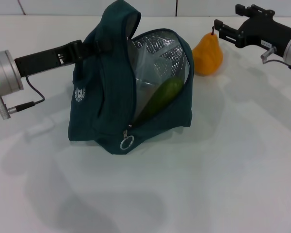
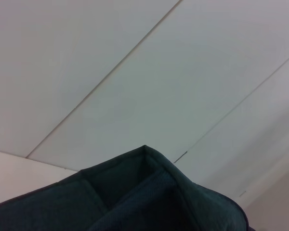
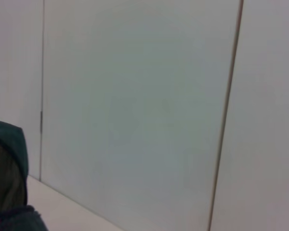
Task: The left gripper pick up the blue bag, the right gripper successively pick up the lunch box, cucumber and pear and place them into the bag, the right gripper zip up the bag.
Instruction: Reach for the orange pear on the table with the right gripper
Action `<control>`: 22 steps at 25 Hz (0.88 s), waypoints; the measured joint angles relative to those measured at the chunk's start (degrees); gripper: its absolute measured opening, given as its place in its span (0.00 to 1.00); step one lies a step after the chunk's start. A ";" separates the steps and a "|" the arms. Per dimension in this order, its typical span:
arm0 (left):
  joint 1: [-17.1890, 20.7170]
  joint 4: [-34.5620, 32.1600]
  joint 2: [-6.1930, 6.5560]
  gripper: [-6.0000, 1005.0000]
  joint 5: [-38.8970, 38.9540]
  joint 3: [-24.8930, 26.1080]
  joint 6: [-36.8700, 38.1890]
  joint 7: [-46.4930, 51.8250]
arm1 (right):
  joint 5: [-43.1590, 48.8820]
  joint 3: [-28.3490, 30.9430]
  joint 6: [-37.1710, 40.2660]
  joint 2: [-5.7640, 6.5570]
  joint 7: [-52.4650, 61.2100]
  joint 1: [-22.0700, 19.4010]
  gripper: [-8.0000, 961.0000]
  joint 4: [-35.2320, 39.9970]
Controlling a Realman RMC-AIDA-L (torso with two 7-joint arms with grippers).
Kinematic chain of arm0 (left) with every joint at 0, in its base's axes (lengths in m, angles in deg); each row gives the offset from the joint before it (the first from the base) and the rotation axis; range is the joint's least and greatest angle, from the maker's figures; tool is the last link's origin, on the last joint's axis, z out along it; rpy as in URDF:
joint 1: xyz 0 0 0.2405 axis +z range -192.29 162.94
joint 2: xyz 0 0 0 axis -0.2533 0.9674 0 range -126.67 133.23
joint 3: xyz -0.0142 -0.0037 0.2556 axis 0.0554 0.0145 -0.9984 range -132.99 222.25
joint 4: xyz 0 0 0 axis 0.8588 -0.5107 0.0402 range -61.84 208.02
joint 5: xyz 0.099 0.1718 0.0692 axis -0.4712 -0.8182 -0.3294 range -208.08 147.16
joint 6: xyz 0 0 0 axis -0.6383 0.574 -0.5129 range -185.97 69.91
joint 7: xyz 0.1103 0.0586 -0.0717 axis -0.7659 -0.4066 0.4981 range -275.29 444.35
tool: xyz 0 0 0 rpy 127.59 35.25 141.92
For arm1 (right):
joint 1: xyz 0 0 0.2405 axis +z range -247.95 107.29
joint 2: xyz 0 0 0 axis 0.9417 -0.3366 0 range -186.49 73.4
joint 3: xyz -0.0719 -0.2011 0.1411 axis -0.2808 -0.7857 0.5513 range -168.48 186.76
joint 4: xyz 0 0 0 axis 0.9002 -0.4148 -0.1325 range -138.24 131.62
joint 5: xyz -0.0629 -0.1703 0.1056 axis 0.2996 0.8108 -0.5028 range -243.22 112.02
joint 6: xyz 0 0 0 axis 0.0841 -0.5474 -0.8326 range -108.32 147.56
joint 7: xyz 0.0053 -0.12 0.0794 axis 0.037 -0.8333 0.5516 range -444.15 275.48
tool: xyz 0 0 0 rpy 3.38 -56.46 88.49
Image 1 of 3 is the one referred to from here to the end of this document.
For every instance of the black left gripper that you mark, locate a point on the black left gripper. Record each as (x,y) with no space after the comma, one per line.
(41,60)

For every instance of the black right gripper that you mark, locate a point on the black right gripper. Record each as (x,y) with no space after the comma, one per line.
(266,34)

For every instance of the orange pear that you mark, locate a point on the orange pear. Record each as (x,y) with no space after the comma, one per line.
(207,55)

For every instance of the dark teal insulated lunch bag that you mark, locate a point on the dark teal insulated lunch bag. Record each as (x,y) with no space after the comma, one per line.
(106,97)

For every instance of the green cucumber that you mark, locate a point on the green cucumber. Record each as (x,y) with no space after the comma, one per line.
(165,93)

